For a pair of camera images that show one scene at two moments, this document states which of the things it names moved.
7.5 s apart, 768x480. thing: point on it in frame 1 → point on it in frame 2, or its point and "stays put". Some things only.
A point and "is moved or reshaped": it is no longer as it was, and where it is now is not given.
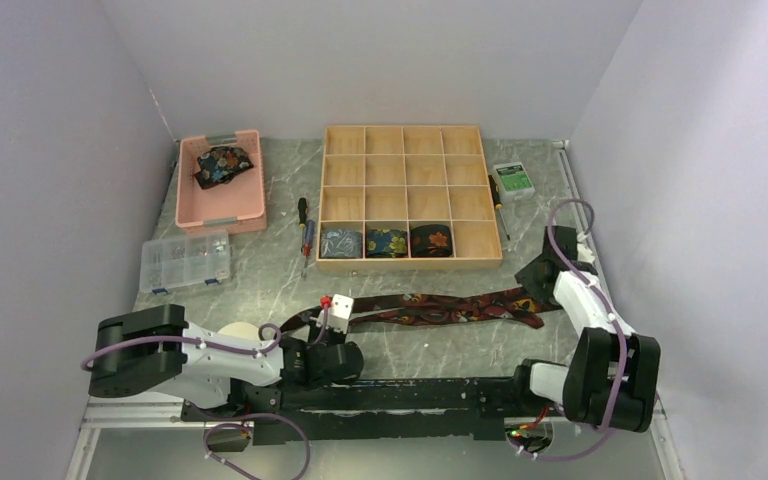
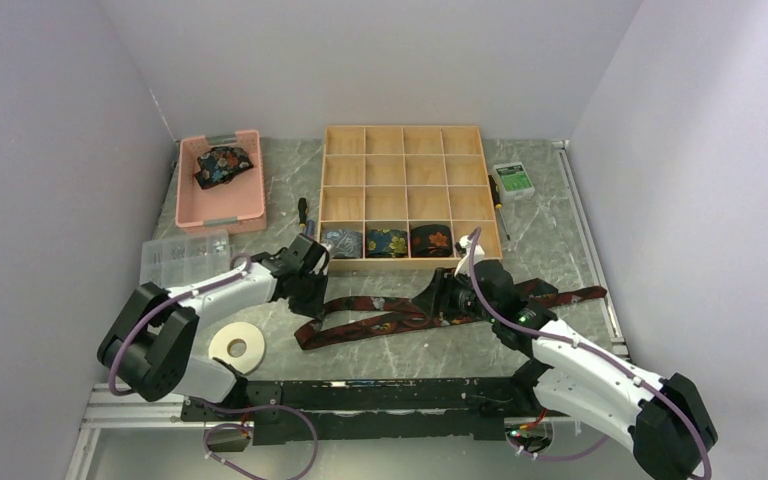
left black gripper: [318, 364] → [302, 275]
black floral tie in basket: [220, 164] stays put
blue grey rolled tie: [341, 244] stays put
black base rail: [289, 411] stays put
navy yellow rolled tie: [391, 243] stays put
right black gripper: [525, 278] → [439, 293]
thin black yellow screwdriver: [497, 202] stays put
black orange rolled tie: [430, 240] stays put
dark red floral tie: [506, 305] is moved or reshaped
